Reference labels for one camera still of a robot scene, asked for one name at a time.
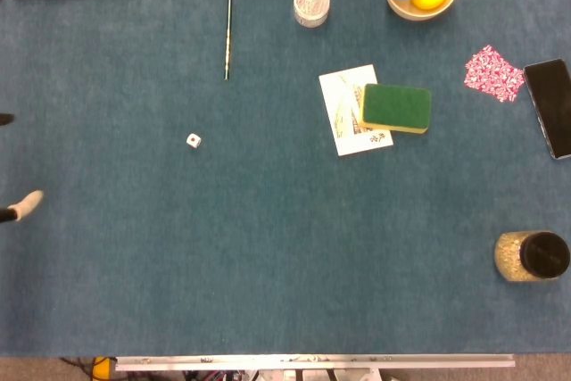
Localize green yellow sponge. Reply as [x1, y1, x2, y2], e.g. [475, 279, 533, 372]
[359, 83, 433, 136]

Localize yellow object under table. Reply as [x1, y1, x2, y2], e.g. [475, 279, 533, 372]
[91, 356, 118, 381]

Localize black smartphone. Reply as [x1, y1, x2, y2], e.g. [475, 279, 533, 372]
[523, 57, 571, 161]

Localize grain jar with black lid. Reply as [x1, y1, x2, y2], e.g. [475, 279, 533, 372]
[493, 230, 571, 284]

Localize round clear lidded tin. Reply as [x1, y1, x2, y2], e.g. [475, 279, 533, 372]
[293, 0, 332, 29]

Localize dark patterned pencil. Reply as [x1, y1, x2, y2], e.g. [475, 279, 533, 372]
[223, 0, 235, 81]

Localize pink patterned paper packet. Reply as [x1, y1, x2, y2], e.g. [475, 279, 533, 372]
[463, 44, 525, 104]

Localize blue felt table cloth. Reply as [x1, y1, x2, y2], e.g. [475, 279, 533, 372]
[0, 0, 571, 358]

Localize white illustrated postcard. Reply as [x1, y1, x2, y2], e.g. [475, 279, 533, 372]
[318, 63, 394, 158]

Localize aluminium table edge rail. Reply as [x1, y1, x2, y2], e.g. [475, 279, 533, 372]
[114, 353, 517, 373]

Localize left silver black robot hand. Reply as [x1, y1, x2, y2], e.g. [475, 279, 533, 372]
[0, 113, 46, 224]

